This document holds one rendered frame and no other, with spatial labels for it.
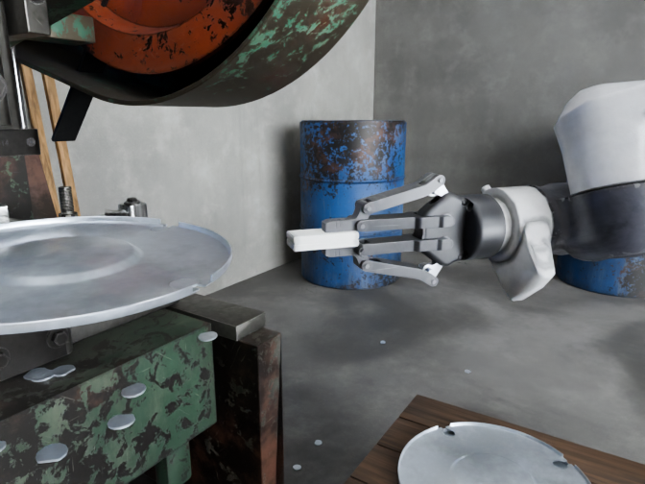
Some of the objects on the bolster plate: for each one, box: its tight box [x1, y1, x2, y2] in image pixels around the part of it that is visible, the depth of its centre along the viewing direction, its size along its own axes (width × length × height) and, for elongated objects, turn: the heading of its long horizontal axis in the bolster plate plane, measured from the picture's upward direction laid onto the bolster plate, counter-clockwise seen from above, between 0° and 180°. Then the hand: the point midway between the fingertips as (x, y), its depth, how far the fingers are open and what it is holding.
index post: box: [118, 197, 148, 218], centre depth 66 cm, size 3×3×10 cm
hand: (322, 238), depth 51 cm, fingers closed
